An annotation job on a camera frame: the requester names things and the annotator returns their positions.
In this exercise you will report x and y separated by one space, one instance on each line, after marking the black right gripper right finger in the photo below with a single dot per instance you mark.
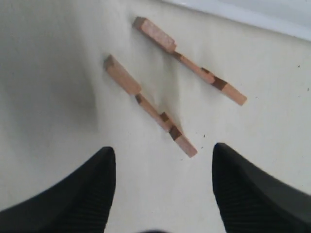
252 201

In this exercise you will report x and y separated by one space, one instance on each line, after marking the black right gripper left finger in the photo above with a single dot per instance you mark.
80 203

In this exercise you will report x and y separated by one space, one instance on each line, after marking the wooden notched puzzle piece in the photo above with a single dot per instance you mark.
120 75
164 41

